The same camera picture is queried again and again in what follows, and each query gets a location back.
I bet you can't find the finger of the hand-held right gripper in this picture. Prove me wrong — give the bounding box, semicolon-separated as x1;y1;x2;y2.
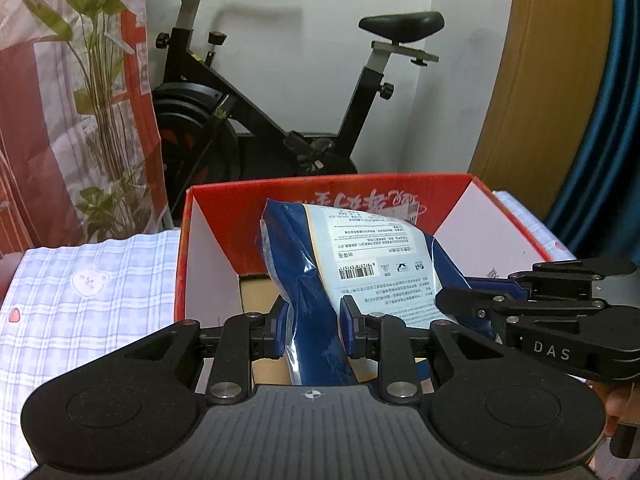
434;286;610;341
474;251;637;302

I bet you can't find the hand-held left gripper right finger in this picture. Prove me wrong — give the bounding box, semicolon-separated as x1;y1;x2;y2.
339;295;501;405

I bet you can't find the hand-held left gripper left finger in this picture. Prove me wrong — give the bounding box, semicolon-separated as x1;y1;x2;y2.
131;297;301;406

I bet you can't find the blue plastic packet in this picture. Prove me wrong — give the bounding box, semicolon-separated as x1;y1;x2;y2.
259;198;475;389

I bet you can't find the red cardboard box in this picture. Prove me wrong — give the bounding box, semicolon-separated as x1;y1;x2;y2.
173;172;577;397

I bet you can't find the person's right hand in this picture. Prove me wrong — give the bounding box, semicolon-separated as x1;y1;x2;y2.
592;382;640;437

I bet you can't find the blue curtain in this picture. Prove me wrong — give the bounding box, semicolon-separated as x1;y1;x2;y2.
542;0;640;263

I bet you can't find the plaid bedsheet with bear print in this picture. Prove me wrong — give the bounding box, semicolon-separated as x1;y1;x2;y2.
0;229;201;480

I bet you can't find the wooden door panel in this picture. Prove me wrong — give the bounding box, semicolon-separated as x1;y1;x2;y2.
466;0;621;223

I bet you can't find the black exercise bike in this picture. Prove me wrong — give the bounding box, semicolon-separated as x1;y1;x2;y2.
146;0;446;231

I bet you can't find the red plant-print curtain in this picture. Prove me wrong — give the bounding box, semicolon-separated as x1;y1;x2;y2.
0;0;164;257

